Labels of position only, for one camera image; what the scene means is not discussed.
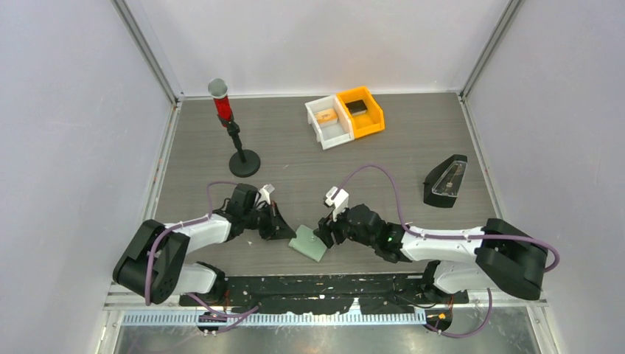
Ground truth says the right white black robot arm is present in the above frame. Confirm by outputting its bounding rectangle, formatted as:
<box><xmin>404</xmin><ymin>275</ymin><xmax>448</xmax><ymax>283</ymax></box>
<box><xmin>314</xmin><ymin>204</ymin><xmax>549</xmax><ymax>303</ymax></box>

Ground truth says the black item in orange bin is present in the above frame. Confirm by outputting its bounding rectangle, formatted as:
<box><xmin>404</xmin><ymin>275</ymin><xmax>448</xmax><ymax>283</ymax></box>
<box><xmin>345</xmin><ymin>100</ymin><xmax>368</xmax><ymax>117</ymax></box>

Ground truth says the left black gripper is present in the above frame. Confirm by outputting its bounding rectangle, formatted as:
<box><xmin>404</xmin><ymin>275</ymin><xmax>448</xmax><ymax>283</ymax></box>
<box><xmin>242</xmin><ymin>201</ymin><xmax>296</xmax><ymax>240</ymax></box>

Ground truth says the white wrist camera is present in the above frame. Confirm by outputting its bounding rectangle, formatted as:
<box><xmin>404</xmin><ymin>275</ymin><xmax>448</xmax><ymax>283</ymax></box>
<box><xmin>324</xmin><ymin>187</ymin><xmax>349</xmax><ymax>221</ymax></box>
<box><xmin>257</xmin><ymin>184</ymin><xmax>275</xmax><ymax>204</ymax></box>

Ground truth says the orange plastic bin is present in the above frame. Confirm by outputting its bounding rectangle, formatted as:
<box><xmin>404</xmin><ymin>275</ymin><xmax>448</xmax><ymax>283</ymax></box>
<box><xmin>337</xmin><ymin>86</ymin><xmax>385</xmax><ymax>139</ymax></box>

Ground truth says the purple cable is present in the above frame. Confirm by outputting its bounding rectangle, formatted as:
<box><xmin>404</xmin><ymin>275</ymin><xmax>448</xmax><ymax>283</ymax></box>
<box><xmin>144</xmin><ymin>181</ymin><xmax>240</xmax><ymax>308</ymax></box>
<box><xmin>339</xmin><ymin>164</ymin><xmax>561</xmax><ymax>274</ymax></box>

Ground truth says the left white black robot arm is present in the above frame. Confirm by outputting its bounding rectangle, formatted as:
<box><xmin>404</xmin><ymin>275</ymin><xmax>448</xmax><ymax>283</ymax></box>
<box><xmin>112</xmin><ymin>183</ymin><xmax>296</xmax><ymax>305</ymax></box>

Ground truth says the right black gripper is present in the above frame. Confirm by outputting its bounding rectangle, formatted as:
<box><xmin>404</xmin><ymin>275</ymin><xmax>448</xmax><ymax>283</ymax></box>
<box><xmin>313</xmin><ymin>203</ymin><xmax>377</xmax><ymax>249</ymax></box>

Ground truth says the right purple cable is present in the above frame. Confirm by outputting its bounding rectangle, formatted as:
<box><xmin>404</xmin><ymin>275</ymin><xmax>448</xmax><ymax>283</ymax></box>
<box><xmin>339</xmin><ymin>164</ymin><xmax>561</xmax><ymax>274</ymax></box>

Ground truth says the black microphone stand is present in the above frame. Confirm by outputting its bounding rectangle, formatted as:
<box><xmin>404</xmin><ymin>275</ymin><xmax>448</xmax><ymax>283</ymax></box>
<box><xmin>217</xmin><ymin>116</ymin><xmax>261</xmax><ymax>178</ymax></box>

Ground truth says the white plastic bin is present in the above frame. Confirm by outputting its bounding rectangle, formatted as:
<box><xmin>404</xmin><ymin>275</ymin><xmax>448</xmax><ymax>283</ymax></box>
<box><xmin>304</xmin><ymin>94</ymin><xmax>355</xmax><ymax>150</ymax></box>

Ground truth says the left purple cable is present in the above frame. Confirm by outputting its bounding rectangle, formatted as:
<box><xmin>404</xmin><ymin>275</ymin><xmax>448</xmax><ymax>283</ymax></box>
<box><xmin>144</xmin><ymin>181</ymin><xmax>240</xmax><ymax>308</ymax></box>

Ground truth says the red grey microphone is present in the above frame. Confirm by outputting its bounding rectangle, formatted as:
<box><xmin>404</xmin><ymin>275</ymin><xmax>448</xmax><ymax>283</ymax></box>
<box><xmin>208</xmin><ymin>78</ymin><xmax>233</xmax><ymax>127</ymax></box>

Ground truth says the black metronome clear cover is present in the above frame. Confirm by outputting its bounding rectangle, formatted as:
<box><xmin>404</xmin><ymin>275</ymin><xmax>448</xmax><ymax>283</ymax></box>
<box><xmin>423</xmin><ymin>154</ymin><xmax>467</xmax><ymax>209</ymax></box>

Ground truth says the green card holder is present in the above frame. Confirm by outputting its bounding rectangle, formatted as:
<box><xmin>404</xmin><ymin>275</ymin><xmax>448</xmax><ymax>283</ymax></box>
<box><xmin>288</xmin><ymin>225</ymin><xmax>327</xmax><ymax>263</ymax></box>

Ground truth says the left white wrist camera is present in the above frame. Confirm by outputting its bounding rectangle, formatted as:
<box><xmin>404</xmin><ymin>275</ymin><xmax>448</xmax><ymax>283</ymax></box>
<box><xmin>257</xmin><ymin>184</ymin><xmax>275</xmax><ymax>204</ymax></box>

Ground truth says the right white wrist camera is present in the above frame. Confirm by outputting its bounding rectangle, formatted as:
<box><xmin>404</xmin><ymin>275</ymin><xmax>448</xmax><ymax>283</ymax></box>
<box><xmin>324</xmin><ymin>187</ymin><xmax>349</xmax><ymax>221</ymax></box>

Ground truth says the orange card in white bin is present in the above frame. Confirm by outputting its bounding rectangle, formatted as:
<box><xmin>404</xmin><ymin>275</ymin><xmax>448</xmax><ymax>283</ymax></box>
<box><xmin>314</xmin><ymin>108</ymin><xmax>338</xmax><ymax>127</ymax></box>

